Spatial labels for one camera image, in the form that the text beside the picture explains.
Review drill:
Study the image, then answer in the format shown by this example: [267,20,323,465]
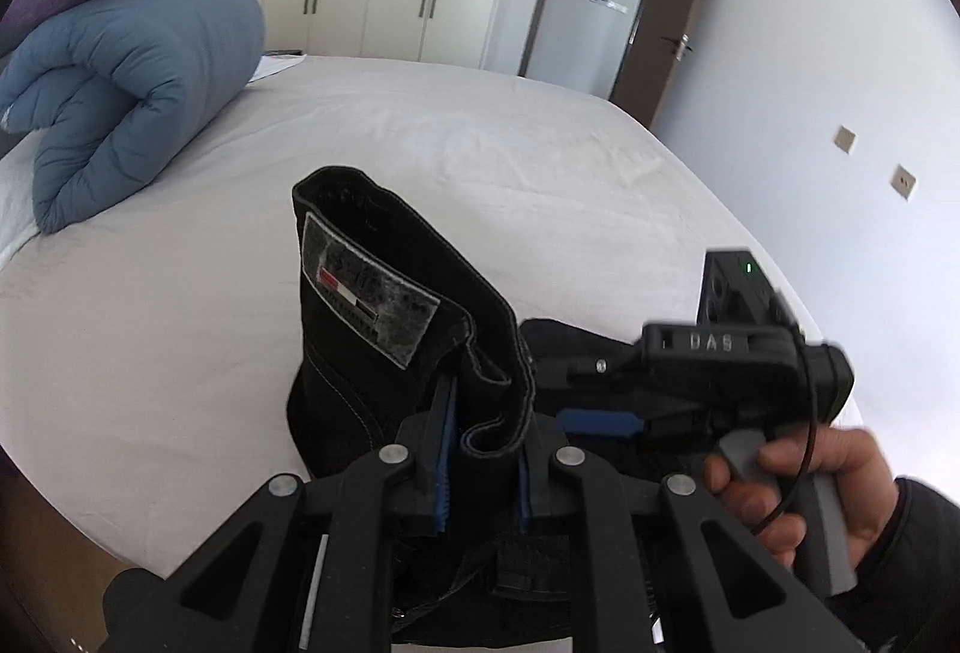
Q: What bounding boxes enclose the black jeans pants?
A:
[286,165,656,651]

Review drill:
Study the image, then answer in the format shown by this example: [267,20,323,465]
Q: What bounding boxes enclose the brown room door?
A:
[610,0,698,130]

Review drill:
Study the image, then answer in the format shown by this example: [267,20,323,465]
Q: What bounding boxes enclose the person's right hand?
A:
[703,426,900,570]

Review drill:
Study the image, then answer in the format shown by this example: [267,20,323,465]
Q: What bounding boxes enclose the white bed with sheet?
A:
[0,52,864,579]

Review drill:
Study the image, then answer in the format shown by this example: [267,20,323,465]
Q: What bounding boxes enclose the white towel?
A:
[0,149,39,268]

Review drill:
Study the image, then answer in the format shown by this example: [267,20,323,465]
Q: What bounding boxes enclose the rolled blue duvet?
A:
[2,0,265,234]

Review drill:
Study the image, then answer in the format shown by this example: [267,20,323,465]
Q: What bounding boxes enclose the beige wall socket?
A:
[892,164,916,200]
[835,125,857,155]

